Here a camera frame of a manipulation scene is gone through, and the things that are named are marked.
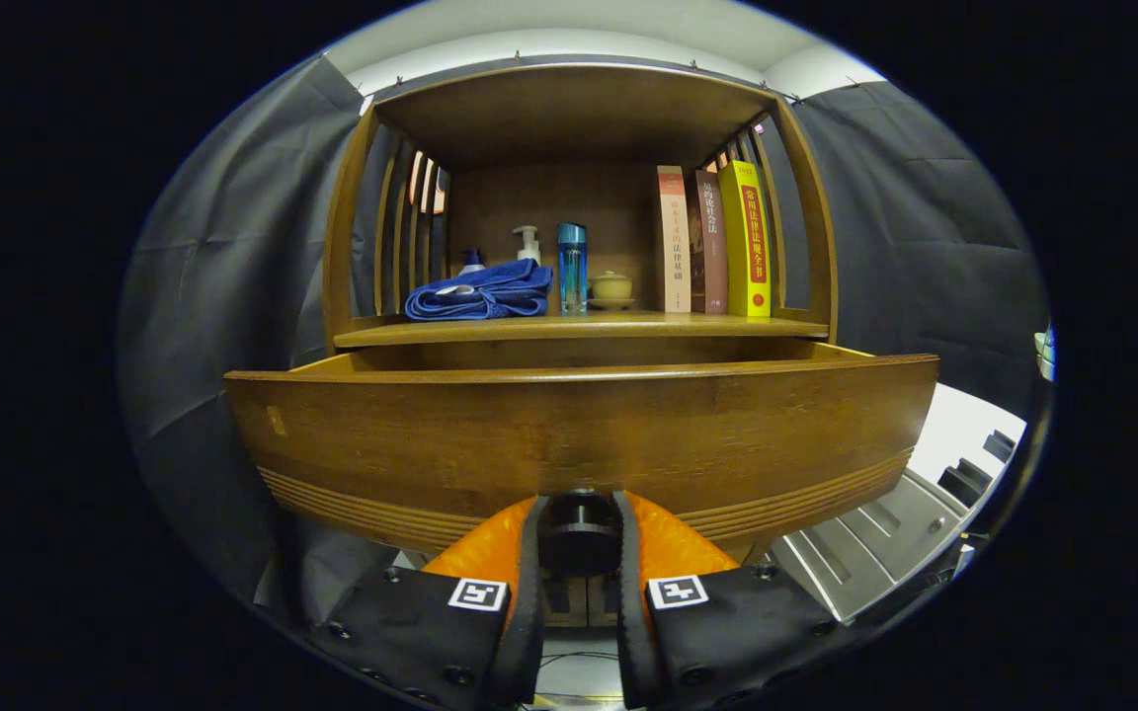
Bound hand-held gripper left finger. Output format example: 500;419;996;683
317;494;550;711

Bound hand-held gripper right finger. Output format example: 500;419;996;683
611;491;842;711

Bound black drawer knob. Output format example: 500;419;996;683
536;489;624;579

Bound wooden drawer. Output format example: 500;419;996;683
223;339;940;566

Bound wooden cabinet door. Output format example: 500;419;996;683
541;573;582;628
581;573;621;628

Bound wooden countertop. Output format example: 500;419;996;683
334;311;832;349

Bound wooden cabinet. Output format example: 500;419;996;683
223;61;940;628

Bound white side table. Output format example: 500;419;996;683
774;383;1029;625

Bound blue folded towel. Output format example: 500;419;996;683
403;259;555;322

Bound beige lidded teacup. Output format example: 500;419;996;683
589;271;637;311

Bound blue glass bottle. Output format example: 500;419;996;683
556;222;589;316

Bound beige orange book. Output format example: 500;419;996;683
656;165;692;314

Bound brown book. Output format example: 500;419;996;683
690;169;730;315

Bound yellow book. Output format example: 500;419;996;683
717;160;773;318

